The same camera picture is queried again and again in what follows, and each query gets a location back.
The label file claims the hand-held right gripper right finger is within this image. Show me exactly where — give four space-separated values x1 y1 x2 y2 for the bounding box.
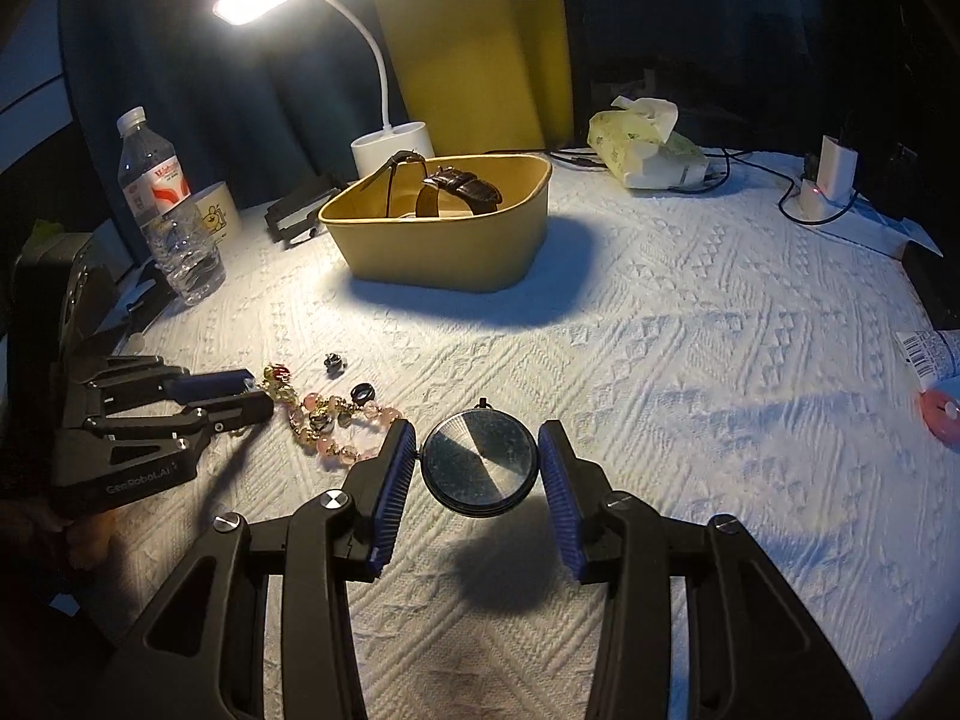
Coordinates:
537 420 875 720

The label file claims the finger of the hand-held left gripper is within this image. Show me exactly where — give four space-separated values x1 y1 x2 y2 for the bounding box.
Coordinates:
54 391 275 462
69 354 260 410

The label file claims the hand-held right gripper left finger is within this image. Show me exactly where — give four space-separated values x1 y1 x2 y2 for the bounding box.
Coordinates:
97 420 418 720

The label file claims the pink beaded bracelet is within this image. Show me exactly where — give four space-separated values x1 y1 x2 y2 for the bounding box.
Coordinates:
289 388 406 470

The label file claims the round black pocket watch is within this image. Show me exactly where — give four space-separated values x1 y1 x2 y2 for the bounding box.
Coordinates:
421 399 542 518

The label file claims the tan storage box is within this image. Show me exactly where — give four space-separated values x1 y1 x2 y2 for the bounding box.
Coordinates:
319 152 554 294

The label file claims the person's left hand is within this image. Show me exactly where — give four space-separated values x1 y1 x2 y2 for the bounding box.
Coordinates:
45 502 115 572

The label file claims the clear plastic water bottle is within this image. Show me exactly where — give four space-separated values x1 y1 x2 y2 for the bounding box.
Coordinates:
116 106 227 307

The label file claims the white mug with yellow cartoon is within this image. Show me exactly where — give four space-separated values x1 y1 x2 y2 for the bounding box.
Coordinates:
191 181 242 242

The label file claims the white textured tablecloth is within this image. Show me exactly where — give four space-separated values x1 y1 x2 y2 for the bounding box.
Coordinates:
97 148 960 720

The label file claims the black clip stand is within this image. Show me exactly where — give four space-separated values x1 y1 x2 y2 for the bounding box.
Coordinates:
264 174 346 247

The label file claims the black box device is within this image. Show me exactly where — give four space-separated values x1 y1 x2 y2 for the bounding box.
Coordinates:
11 231 115 342

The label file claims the dark blue curtain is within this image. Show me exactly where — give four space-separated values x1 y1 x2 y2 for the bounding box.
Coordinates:
58 0 392 212

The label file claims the white desk lamp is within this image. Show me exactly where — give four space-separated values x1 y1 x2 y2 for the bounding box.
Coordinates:
212 0 434 182

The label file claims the green tissue pack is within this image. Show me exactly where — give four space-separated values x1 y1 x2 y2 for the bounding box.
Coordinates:
587 97 710 190

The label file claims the pink round object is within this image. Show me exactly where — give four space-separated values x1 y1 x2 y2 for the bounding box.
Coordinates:
920 382 960 455

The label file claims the white tube with barcode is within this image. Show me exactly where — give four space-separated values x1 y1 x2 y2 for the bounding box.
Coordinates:
896 328 960 380

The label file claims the white paper sheet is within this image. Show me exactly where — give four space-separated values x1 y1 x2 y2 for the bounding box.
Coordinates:
844 201 943 260

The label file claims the white charger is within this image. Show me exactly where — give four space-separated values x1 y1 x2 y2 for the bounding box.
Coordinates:
795 135 860 223

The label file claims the yellow board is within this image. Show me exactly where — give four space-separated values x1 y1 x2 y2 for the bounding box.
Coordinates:
373 0 575 155

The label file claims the gold and red beaded bracelet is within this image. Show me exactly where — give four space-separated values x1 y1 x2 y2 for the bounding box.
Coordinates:
259 362 302 404

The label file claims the thin brown strap watch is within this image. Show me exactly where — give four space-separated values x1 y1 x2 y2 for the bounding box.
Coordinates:
382 150 428 217

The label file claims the brown leather strap watch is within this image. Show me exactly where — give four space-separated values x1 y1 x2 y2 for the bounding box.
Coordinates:
416 165 502 218

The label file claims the black charger cable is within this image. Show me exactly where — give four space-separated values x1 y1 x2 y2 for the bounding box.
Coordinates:
776 157 863 230

